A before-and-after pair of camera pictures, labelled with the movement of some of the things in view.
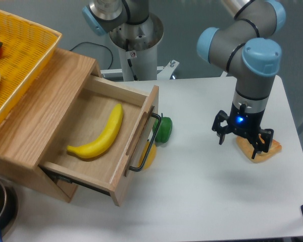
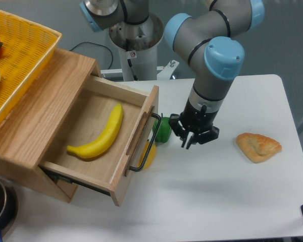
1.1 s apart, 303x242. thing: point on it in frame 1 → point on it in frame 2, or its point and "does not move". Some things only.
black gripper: [245, 123] → [195, 123]
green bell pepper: [164, 129] does not move
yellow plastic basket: [26, 46] does not move
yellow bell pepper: [151, 157] does not move
